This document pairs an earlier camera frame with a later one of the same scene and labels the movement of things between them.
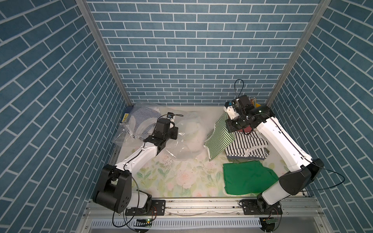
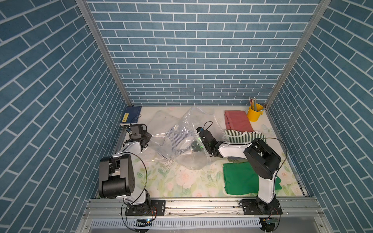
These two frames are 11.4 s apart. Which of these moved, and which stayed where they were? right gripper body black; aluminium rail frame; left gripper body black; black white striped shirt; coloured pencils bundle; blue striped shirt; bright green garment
Moved: blue striped shirt; right gripper body black; black white striped shirt; left gripper body black
Stayed: aluminium rail frame; coloured pencils bundle; bright green garment
